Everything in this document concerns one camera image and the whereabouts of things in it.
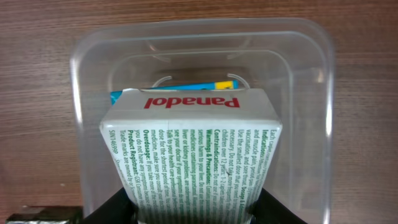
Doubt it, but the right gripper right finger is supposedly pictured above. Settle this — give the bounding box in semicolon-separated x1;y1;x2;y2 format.
248;189;307;224

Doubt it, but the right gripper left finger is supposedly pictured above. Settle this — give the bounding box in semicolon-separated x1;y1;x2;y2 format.
81;188;137;224

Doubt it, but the blue medicine box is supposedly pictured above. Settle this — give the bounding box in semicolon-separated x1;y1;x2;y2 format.
109;80;239;106

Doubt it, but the white green Panadol box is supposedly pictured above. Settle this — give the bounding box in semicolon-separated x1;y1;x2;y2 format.
99;88;282;223

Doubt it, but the clear plastic container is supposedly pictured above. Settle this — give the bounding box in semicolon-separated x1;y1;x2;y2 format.
70;18;335;223

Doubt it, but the dark green square box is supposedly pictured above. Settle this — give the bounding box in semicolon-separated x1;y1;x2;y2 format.
5;206;83;224

